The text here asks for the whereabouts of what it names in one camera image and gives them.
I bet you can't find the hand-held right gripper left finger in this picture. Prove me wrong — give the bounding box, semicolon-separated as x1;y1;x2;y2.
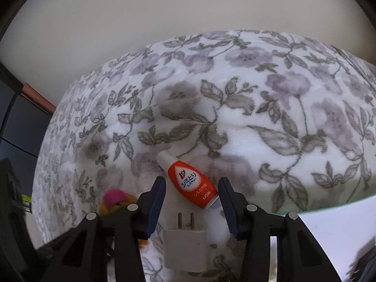
44;176;166;282

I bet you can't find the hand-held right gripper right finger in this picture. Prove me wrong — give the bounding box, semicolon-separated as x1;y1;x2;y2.
218;177;343;282

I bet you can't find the red and white small bottle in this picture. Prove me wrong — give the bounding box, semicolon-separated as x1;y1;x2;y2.
156;152;219;210

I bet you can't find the white tray with teal rim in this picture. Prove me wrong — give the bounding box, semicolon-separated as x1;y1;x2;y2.
270;193;376;282

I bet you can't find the brown and pink toy dog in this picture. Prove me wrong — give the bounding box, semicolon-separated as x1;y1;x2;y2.
98;189;149;251

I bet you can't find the white charger adapter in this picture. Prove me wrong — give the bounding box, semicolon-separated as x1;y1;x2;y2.
163;213;209;274

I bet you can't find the floral printed blanket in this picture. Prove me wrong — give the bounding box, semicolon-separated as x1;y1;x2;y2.
31;29;376;282

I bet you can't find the dark cabinet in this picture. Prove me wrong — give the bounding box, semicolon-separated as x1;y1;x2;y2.
0;62;55;200

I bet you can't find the red board edge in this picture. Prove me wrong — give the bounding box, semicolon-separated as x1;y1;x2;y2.
23;82;57;115

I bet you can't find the black power adapter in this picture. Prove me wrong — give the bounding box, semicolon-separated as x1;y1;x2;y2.
352;250;376;282

